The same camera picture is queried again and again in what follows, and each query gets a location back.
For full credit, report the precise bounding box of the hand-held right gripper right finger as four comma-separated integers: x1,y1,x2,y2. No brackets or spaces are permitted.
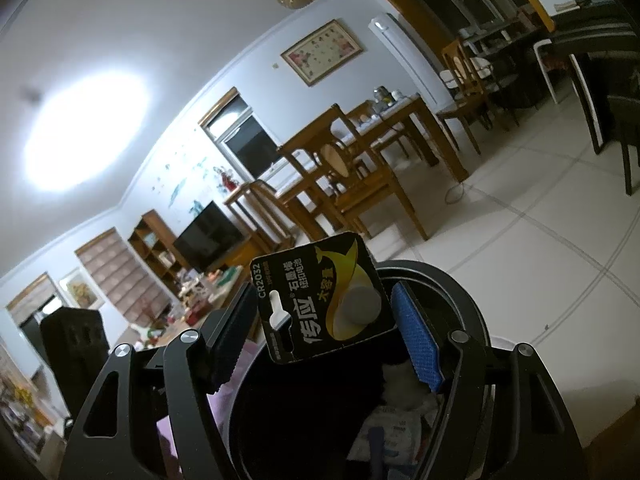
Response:
391,282,588,480

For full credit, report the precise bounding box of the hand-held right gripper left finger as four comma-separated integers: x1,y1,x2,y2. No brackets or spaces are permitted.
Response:
59,280,261,480

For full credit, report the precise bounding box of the white fluff ball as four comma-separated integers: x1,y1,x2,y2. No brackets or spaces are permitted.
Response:
382,362,443,411

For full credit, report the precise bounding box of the black trash bin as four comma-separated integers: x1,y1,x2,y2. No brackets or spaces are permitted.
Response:
227,259,493,480

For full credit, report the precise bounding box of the black coin battery card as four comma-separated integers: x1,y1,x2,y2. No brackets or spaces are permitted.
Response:
249,231,396,363

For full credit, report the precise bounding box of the wooden coffee table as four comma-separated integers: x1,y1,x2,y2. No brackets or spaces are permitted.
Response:
145,265,261,351

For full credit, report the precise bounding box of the glass balcony door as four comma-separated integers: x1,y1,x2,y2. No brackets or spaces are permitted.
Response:
19,296,62,356

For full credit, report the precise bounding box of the pile of coffee table clutter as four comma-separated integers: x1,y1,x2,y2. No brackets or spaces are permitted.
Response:
150,267,241,331

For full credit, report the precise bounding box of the short roller blind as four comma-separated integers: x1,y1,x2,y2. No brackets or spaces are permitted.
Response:
6,272,55,323

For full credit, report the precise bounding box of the wide roller blind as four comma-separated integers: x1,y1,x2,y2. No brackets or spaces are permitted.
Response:
75,227,173,331

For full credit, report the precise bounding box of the cluttered white shelf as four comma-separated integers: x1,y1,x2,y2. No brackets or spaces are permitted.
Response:
0,350,71,461

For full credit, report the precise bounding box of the white printed packet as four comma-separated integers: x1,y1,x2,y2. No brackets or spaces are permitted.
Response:
347,405,426,466

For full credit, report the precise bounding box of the black television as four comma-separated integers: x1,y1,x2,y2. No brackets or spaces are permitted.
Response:
172,200,246,273

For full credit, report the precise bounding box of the wooden dining chair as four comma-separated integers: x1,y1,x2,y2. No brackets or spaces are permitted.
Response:
250,180,301,252
437,37,506,153
345,101,377,126

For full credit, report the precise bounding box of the wooden bookshelf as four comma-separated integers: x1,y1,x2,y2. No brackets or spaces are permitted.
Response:
127,210,186,286

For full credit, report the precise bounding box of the purple tablecloth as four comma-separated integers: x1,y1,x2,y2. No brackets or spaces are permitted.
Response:
155,390,231,480

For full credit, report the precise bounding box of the tall wooden stand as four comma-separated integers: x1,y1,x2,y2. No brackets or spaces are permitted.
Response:
222,187,271,256

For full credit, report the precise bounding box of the red vase with flowers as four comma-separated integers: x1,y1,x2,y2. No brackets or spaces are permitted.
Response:
215,166,238,193

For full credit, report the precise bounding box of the wooden dining chair oval back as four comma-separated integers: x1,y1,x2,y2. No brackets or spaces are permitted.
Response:
276,104,430,242

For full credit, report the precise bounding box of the window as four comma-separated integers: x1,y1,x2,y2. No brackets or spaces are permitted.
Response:
198,87,281,181

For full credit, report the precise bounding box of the ceiling light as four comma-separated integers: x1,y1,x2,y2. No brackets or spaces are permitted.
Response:
22,62,151,193

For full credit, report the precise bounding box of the wooden dining table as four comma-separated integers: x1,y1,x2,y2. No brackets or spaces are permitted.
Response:
280,95,471,201

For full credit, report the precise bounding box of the white standing air conditioner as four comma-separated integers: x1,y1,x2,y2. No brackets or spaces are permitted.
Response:
368,12,451,116

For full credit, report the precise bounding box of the framed picture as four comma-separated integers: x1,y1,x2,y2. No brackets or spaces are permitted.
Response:
280,19,363,87

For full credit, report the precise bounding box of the black chair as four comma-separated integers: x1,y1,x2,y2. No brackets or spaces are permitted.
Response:
567,52,640,196

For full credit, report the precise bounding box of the wall poster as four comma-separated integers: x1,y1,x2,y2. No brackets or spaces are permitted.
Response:
59,267,106,308

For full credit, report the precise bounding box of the power cable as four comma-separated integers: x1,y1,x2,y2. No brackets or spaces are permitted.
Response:
445,180,469,206

